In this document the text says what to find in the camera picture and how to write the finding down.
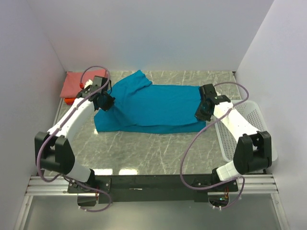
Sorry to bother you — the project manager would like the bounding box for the folded salmon pink t shirt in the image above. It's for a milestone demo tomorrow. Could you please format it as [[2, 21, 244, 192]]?
[[60, 69, 106, 99]]

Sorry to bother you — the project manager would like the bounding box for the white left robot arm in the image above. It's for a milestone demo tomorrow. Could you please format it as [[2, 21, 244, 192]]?
[[35, 76, 115, 193]]

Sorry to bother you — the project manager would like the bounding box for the folded orange t shirt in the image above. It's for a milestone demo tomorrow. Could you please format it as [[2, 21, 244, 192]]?
[[64, 98, 75, 105]]

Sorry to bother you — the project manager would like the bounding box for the teal blue t shirt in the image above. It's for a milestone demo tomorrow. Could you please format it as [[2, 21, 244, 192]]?
[[94, 70, 206, 134]]

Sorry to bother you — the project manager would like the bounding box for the aluminium extrusion rail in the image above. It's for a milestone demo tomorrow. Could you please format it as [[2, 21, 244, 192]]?
[[25, 174, 72, 195]]

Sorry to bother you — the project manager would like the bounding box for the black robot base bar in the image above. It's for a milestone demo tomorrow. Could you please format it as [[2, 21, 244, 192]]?
[[67, 174, 239, 204]]

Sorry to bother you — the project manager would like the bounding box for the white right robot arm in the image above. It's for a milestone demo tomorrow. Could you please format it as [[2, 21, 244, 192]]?
[[195, 84, 272, 191]]

